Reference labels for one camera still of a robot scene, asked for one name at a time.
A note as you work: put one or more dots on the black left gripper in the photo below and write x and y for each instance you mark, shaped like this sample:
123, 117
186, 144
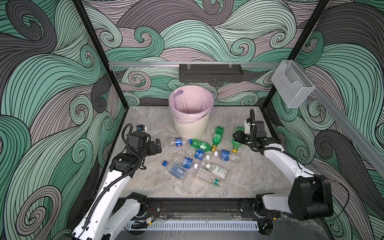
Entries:
153, 150

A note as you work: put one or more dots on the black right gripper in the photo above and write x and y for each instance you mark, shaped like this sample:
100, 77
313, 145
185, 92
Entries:
239, 136

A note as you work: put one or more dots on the clear bottle blue cap short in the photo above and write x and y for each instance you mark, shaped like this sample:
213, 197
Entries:
175, 170

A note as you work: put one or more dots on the clear bottle white green label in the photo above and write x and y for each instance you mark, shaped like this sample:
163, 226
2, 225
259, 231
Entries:
215, 169

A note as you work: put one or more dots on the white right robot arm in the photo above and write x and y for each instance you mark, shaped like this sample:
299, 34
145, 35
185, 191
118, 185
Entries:
310, 196

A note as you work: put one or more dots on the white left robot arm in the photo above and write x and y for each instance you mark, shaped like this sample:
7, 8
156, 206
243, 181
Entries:
109, 213

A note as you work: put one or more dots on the cream waste bin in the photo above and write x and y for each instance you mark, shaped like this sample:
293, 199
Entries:
193, 130

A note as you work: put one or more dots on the pink bin liner bag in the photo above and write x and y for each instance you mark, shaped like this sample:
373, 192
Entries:
189, 104

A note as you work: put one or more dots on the clear bottle blue label top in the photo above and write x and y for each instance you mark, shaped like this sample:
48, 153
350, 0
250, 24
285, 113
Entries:
178, 142

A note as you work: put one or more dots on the clear bottle green cap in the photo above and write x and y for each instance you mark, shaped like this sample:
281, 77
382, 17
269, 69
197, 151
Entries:
209, 178

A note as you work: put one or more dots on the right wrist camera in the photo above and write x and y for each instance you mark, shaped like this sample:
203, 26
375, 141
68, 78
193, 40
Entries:
249, 125

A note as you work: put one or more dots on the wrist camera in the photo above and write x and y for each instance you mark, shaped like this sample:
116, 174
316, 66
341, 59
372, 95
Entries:
249, 125
142, 128

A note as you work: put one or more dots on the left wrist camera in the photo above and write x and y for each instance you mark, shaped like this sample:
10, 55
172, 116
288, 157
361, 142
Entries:
142, 128

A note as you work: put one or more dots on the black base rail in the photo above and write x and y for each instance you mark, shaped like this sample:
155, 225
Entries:
164, 208

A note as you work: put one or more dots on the clear plastic wall box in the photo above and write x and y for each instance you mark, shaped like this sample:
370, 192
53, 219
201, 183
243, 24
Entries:
292, 83

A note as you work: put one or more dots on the white slotted cable duct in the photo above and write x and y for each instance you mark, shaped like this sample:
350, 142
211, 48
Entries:
203, 226

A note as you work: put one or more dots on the black wall tray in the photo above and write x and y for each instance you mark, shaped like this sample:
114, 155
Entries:
210, 74

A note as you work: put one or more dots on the aluminium back rail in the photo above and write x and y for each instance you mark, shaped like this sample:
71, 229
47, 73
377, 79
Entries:
166, 64

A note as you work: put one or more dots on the aluminium rail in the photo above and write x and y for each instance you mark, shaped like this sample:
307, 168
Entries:
166, 64
355, 106

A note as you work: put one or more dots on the aluminium right rail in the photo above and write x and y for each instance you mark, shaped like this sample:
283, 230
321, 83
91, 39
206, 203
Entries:
355, 106

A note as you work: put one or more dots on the black corner frame post right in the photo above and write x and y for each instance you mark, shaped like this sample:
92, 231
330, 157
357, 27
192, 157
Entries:
309, 27

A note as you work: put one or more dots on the black corner frame post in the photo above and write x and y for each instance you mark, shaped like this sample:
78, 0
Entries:
101, 54
309, 27

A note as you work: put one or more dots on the black corner frame post left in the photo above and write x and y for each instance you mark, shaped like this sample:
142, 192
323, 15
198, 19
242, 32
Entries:
101, 54

